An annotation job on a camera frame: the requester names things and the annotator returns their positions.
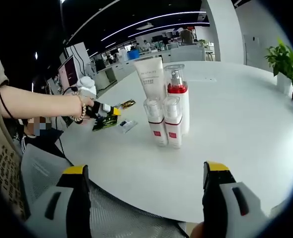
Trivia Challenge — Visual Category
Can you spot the person's beige printed shirt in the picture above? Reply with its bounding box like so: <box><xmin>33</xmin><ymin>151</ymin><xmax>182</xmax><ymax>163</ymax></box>
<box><xmin>0</xmin><ymin>47</ymin><xmax>25</xmax><ymax>224</ymax></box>

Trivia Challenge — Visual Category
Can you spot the gold foil skincare sachet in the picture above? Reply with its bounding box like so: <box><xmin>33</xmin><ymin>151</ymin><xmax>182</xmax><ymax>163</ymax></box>
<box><xmin>119</xmin><ymin>99</ymin><xmax>137</xmax><ymax>109</ymax></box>

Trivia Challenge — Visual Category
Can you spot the white office counter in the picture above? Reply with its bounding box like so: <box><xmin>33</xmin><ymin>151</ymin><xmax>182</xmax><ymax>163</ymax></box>
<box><xmin>96</xmin><ymin>46</ymin><xmax>216</xmax><ymax>87</ymax></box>

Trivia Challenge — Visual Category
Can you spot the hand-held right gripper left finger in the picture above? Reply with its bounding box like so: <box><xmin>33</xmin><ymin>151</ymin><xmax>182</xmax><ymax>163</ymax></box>
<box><xmin>24</xmin><ymin>165</ymin><xmax>91</xmax><ymax>238</ymax></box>

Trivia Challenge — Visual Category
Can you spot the open silver laptop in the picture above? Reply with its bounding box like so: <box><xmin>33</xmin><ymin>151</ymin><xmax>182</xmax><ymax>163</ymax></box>
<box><xmin>58</xmin><ymin>55</ymin><xmax>80</xmax><ymax>87</ymax></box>

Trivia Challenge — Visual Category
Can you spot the white skincare cream tube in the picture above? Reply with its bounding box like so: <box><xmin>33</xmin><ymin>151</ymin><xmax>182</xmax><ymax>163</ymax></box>
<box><xmin>133</xmin><ymin>59</ymin><xmax>167</xmax><ymax>100</ymax></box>

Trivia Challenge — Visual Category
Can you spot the beaded bracelet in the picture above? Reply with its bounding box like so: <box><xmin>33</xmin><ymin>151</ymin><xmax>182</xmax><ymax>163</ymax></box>
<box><xmin>73</xmin><ymin>95</ymin><xmax>88</xmax><ymax>124</ymax></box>

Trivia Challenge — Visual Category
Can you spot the potted green plant white pot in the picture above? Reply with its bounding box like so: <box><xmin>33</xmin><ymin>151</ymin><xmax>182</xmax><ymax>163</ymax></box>
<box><xmin>264</xmin><ymin>38</ymin><xmax>293</xmax><ymax>94</ymax></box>

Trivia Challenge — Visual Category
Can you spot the person's right hand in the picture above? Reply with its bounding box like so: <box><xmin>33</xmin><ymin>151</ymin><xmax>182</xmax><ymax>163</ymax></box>
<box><xmin>191</xmin><ymin>222</ymin><xmax>206</xmax><ymax>238</ymax></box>

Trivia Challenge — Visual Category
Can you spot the person's left hand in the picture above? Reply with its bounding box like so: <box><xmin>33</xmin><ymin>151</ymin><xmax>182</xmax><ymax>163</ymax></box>
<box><xmin>75</xmin><ymin>96</ymin><xmax>95</xmax><ymax>124</ymax></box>

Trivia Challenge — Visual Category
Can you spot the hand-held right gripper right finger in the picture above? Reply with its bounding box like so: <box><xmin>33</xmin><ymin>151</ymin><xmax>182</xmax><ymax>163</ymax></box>
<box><xmin>202</xmin><ymin>161</ymin><xmax>271</xmax><ymax>238</ymax></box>

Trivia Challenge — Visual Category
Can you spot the grey mesh chair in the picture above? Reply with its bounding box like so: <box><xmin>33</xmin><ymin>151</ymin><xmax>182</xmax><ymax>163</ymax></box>
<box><xmin>19</xmin><ymin>143</ymin><xmax>187</xmax><ymax>238</ymax></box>

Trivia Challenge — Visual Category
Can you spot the clear skincare sachet dark square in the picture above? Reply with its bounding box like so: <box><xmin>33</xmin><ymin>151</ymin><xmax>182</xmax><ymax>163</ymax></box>
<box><xmin>118</xmin><ymin>119</ymin><xmax>139</xmax><ymax>134</ymax></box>

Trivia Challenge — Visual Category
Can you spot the black and green skincare sachet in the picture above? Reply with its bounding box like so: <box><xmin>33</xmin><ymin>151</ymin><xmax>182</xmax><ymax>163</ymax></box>
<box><xmin>91</xmin><ymin>114</ymin><xmax>120</xmax><ymax>131</ymax></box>

